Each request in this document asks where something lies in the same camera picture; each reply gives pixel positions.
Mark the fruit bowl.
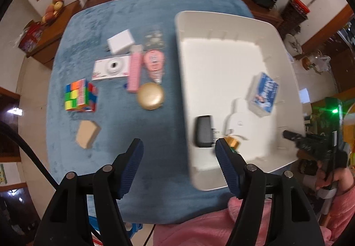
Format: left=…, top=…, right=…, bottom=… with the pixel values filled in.
left=41, top=0, right=65, bottom=24

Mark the pink stick with clear cap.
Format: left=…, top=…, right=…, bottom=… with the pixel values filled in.
left=127, top=44, right=144, bottom=94

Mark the white power adapter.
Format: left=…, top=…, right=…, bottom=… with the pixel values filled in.
left=107, top=29, right=135, bottom=55

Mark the clear plastic packet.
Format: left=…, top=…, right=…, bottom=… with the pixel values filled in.
left=144, top=30, right=167, bottom=49

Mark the white waste bin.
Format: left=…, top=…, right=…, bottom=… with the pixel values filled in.
left=286, top=34, right=304, bottom=55

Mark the black charger plug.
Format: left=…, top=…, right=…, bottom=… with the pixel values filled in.
left=194, top=115, right=221, bottom=148

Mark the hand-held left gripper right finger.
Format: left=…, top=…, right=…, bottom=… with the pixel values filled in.
left=215, top=138, right=326, bottom=246

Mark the white compact camera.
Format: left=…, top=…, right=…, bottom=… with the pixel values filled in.
left=91, top=54, right=131, bottom=81

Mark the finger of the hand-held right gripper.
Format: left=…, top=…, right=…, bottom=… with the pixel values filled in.
left=283, top=129, right=301, bottom=143

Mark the wooden side cabinet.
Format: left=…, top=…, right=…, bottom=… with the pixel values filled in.
left=26, top=0, right=82, bottom=69

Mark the pink correction tape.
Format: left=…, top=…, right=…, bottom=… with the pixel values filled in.
left=143, top=50, right=166, bottom=84

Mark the beige block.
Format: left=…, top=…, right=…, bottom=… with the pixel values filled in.
left=76, top=120, right=101, bottom=150

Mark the white plastic bag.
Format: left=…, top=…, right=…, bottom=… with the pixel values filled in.
left=304, top=52, right=332, bottom=73

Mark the person's right hand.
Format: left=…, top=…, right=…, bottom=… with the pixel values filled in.
left=315, top=164, right=344, bottom=190

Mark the blue stool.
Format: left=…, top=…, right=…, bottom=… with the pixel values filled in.
left=89, top=214, right=143, bottom=238

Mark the wooden television stand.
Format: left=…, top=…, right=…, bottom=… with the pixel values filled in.
left=83, top=0, right=283, bottom=30

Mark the thick black cable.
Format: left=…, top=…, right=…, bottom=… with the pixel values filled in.
left=0, top=121, right=60, bottom=189

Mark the white plastic bin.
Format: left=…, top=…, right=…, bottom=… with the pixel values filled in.
left=174, top=11, right=304, bottom=191

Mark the gold round compact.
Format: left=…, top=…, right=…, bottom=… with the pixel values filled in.
left=137, top=82, right=165, bottom=110

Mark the white plastic tool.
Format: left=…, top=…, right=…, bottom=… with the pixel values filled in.
left=223, top=97, right=253, bottom=141

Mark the person's right forearm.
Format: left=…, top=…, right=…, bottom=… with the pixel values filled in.
left=326, top=168, right=355, bottom=238

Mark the black basket with red lid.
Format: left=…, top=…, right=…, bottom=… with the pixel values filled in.
left=277, top=0, right=310, bottom=38

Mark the pink fleece robe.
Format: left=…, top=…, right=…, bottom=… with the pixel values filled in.
left=154, top=196, right=333, bottom=246

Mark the blue plush blanket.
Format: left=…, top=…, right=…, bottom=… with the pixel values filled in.
left=46, top=0, right=278, bottom=226

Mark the blue card box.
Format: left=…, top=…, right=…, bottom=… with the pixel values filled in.
left=248, top=72, right=279, bottom=117

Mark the colourful puzzle cube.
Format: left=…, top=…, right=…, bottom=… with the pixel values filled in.
left=64, top=79, right=98, bottom=112

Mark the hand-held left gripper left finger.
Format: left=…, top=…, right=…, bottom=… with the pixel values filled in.
left=33, top=138, right=145, bottom=246

